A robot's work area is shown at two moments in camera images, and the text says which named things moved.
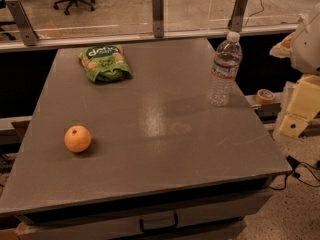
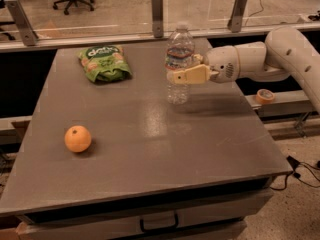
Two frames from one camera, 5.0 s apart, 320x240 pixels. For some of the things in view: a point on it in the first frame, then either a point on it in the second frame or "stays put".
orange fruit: [77, 138] stays put
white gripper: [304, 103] -> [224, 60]
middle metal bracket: [158, 14] stays put
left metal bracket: [28, 33] stays put
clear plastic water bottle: [224, 70] -> [180, 56]
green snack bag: [105, 63] stays put
